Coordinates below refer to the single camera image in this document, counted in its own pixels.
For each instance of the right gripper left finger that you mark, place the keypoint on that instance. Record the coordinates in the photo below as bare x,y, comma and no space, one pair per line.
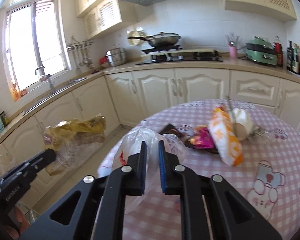
112,190

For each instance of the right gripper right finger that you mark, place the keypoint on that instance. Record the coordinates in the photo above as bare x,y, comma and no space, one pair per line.
176,179

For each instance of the clear plastic bag red print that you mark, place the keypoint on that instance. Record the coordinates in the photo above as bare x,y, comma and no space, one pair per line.
131,144

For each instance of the yellow plastic bag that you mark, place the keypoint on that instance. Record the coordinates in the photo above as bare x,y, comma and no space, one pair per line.
74,142

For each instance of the kitchen window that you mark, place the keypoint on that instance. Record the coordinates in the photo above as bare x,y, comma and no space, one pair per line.
32,37

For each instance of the magenta snack wrapper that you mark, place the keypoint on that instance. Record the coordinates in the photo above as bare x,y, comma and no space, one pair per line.
201,139

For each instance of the dark snack wrapper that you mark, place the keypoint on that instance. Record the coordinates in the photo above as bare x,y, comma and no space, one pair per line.
184,132

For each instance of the orange white snack bag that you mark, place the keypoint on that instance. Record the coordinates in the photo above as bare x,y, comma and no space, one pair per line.
221,131

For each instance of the cream lower cabinets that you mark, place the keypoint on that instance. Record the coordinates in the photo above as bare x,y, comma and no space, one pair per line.
127,94

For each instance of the white paper cup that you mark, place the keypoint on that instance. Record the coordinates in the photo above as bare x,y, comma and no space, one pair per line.
241,123

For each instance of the pink checkered tablecloth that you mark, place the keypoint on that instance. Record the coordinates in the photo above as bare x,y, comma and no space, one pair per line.
269,177

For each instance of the red container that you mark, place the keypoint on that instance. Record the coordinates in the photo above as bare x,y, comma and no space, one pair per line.
103,60

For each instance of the black gas stove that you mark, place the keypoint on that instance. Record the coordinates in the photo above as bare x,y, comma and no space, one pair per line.
178,54

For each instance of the steel steamer pot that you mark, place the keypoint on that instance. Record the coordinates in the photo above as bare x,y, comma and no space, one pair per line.
116,56

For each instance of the chrome sink faucet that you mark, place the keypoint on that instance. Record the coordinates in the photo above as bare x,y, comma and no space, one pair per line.
45,77

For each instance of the black wok with lid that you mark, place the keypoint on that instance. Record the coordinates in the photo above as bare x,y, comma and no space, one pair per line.
159,40

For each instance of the pink utensil holder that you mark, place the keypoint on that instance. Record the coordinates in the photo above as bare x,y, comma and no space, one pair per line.
233,52

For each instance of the green electric cooker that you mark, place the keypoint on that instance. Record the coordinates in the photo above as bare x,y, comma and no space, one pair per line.
261,51

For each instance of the red sauce bottle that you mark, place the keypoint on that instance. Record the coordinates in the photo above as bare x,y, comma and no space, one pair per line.
278,49

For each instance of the dark soy sauce bottle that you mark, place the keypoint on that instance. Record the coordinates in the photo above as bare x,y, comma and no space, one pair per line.
289,59

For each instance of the cream upper cabinet left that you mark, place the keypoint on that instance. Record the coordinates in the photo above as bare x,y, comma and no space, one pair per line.
103,17

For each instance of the wall utensil rack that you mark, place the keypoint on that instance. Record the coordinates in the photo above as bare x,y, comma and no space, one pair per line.
81,54

